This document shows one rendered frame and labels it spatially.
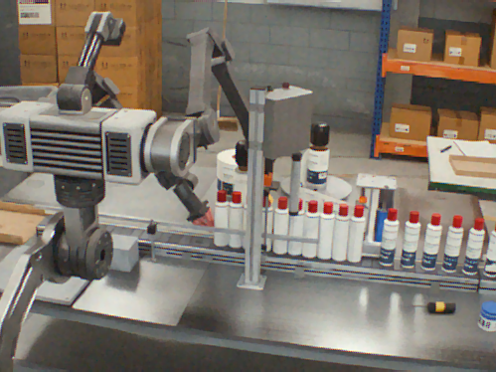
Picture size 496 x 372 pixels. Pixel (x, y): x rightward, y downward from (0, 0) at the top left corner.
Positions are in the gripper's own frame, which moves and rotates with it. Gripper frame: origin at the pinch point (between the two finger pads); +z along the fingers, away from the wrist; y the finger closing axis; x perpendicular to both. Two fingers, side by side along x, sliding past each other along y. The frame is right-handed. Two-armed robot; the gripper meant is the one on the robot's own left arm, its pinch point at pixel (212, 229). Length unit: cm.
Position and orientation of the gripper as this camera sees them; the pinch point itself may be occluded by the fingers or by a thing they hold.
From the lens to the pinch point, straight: 234.2
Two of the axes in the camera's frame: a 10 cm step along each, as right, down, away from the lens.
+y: 2.0, -3.8, 9.0
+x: -7.9, 4.8, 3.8
